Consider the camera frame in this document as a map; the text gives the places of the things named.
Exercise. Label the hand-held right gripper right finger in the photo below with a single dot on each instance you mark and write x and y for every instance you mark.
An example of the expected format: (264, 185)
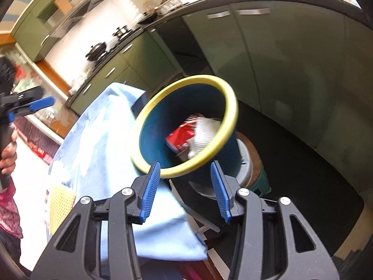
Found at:
(221, 192)

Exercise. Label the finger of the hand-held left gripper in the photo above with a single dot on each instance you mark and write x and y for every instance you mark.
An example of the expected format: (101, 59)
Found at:
(42, 103)
(29, 92)

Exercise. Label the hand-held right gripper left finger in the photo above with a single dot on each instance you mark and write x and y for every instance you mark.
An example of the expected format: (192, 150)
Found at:
(150, 192)

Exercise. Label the teal bin with yellow rim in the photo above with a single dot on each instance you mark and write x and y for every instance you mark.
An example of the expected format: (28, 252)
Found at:
(151, 140)

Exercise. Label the white tissue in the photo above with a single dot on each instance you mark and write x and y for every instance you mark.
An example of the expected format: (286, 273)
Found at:
(207, 137)

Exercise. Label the crushed red soda can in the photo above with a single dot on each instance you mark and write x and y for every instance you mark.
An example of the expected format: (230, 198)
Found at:
(180, 137)

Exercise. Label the orange foam net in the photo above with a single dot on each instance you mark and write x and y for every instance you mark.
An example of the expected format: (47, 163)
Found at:
(61, 207)

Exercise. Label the person's left hand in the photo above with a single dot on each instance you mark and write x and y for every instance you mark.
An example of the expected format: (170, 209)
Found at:
(8, 157)

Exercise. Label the glass sliding door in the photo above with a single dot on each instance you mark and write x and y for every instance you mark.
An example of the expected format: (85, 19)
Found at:
(29, 73)

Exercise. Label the clear plastic bag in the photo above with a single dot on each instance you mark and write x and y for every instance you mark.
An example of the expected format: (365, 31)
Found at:
(77, 86)

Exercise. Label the round stool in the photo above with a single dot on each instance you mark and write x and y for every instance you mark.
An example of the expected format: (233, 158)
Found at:
(250, 166)

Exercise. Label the blue star print tablecloth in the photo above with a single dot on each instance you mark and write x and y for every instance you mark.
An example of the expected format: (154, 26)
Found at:
(110, 151)

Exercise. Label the green upper cabinets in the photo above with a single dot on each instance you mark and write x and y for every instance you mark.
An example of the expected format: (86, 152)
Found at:
(38, 20)

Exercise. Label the green cabinets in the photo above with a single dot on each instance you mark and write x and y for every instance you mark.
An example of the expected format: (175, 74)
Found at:
(262, 49)
(38, 20)

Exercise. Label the black wok with lid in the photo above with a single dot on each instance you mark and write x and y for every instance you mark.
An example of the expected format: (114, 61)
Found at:
(97, 52)

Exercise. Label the steel range hood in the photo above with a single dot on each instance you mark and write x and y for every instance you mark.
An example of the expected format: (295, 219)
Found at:
(70, 17)

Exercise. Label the gas stove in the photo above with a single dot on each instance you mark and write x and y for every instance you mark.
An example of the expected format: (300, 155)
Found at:
(116, 45)

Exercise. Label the dark kettle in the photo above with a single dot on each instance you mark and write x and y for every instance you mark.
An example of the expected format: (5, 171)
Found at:
(121, 32)

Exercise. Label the person's pink patterned clothing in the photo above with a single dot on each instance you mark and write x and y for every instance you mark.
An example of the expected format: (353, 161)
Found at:
(10, 210)

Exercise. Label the black open wok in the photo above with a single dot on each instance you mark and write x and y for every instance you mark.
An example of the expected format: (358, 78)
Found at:
(147, 19)

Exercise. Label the green lower cabinets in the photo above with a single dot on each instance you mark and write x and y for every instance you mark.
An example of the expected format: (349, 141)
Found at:
(262, 49)

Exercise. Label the white dish rack with plates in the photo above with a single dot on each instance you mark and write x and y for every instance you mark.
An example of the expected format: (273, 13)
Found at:
(173, 3)

